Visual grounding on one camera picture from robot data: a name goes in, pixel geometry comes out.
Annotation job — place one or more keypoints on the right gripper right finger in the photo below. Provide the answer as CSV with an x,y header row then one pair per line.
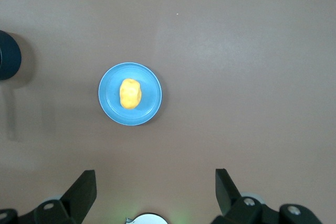
x,y
227,197

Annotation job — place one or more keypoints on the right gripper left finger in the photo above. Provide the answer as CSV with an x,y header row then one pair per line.
x,y
78,197

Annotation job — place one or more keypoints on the yellow potato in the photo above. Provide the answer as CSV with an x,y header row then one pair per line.
x,y
130,93

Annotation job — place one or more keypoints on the blue round plate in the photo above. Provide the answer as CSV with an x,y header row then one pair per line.
x,y
149,95

